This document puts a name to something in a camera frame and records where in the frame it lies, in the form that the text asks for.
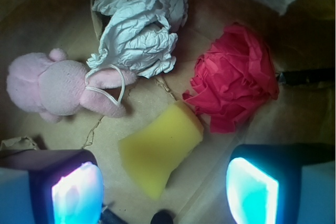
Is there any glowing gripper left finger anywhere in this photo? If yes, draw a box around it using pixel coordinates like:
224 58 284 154
1 150 104 223

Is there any white crumpled paper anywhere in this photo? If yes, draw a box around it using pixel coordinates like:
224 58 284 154
87 0 188 78

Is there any pink plush bunny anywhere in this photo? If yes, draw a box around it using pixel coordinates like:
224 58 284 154
6 48 137 123

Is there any brown paper bag bin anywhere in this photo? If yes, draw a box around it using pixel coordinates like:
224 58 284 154
1 0 335 223

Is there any yellow sponge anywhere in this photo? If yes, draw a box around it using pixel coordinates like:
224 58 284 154
118 101 204 200

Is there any small black foam piece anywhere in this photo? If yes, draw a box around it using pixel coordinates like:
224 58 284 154
150 209 174 224

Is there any red crumpled tissue paper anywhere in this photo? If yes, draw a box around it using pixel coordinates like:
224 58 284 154
182 24 279 133

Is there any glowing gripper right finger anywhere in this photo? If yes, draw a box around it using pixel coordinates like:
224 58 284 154
226 143 335 223

